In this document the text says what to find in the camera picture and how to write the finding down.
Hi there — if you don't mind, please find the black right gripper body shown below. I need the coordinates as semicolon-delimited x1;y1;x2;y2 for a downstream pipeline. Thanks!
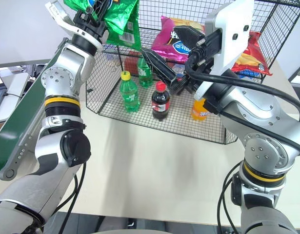
168;69;210;97

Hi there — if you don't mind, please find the green bottle with yellow cap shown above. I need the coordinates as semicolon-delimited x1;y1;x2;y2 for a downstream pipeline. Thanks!
120;71;141;113

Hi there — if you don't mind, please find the green conveyor belt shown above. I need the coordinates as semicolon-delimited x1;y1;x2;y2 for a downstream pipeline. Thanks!
0;58;55;181

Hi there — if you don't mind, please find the grey side desk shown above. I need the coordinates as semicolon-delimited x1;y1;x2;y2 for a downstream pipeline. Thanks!
0;69;30;125

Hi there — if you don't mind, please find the green chip bag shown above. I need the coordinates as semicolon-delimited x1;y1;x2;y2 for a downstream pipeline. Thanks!
63;0;142;51

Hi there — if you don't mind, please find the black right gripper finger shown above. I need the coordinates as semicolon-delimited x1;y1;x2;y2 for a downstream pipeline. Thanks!
140;47;178;86
173;25;206;47

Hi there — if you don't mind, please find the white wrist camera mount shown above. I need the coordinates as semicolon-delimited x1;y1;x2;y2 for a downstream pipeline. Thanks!
44;0;103;52
193;0;255;101

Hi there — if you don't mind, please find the black wire rack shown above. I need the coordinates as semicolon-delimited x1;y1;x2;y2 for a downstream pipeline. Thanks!
85;0;300;145

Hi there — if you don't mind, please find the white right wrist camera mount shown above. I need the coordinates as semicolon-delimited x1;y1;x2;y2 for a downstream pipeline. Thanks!
193;0;255;101

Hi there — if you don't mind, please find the red chip bag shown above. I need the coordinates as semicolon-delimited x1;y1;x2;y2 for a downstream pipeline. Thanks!
231;30;273;77

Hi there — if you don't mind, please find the red box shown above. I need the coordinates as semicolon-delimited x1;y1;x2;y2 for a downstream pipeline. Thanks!
124;57;140;74

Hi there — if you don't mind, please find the blue white packet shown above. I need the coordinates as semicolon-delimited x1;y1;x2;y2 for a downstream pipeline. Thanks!
173;64;187;79

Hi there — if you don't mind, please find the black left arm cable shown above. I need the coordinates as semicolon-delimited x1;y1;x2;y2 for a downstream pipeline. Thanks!
42;162;87;234

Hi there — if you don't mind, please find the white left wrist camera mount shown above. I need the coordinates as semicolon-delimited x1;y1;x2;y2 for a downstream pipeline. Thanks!
44;0;103;52

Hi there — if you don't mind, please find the orange soda bottle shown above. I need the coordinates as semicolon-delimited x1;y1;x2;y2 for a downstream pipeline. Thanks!
191;96;211;122

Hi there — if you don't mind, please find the magenta chip bag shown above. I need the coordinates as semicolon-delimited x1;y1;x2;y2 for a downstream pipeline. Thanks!
151;16;206;64

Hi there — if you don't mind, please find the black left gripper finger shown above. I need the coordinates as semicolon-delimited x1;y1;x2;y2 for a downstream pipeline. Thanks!
90;0;104;25
102;0;116;19

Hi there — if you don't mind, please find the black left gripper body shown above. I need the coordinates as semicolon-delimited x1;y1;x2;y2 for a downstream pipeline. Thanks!
73;11;109;39

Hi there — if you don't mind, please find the cola bottle with red cap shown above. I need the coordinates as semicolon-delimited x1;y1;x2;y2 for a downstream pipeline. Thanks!
151;81;170;122

